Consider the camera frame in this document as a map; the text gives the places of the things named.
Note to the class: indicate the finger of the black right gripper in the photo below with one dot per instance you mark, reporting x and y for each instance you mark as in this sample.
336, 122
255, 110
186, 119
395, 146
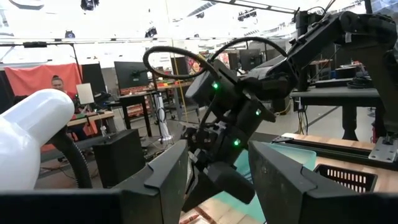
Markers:
207, 188
191, 199

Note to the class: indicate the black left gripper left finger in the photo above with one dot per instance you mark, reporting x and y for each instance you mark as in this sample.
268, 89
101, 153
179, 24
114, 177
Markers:
140, 205

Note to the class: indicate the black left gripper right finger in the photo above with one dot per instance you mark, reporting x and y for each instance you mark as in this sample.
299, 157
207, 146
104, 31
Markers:
295, 199

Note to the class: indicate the orange crayon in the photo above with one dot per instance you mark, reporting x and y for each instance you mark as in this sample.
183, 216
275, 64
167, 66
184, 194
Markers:
189, 219

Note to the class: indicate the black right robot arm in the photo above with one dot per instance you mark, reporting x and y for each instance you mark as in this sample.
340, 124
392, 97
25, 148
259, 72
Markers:
326, 40

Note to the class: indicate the teal plastic bin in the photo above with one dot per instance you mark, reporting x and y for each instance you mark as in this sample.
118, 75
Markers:
298, 155

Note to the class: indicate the black speaker box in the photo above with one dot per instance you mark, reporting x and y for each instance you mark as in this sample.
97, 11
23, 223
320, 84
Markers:
119, 158

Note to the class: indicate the black mesh basket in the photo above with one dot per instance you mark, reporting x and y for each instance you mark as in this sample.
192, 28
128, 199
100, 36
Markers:
345, 179

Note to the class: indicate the colourful patchwork quilt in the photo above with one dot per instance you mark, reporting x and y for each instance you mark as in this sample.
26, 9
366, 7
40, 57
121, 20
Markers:
192, 65

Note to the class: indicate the black computer monitor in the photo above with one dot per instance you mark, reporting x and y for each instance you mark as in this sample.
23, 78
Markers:
130, 74
250, 59

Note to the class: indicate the wooden top work table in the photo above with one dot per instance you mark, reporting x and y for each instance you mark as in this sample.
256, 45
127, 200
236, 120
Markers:
90, 116

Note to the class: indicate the grey computer desk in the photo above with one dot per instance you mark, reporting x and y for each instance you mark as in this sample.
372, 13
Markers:
339, 93

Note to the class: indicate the white sheet on stand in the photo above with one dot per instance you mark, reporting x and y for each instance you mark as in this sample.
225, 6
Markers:
85, 93

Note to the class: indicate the white desk lamp black neck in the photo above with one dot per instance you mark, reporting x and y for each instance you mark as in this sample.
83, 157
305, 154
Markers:
31, 133

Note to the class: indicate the black panel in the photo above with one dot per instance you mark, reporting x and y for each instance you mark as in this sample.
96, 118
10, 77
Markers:
93, 77

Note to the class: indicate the person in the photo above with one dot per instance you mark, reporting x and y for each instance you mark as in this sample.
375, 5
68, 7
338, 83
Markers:
59, 85

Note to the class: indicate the red fabric backdrop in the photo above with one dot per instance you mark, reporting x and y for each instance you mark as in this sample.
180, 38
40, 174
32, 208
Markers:
31, 77

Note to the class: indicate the black aluminium table frame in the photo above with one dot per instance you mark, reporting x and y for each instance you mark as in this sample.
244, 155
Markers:
329, 149

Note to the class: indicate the black mounted camera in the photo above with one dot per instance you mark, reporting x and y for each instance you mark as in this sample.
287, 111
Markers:
151, 31
247, 14
70, 33
89, 4

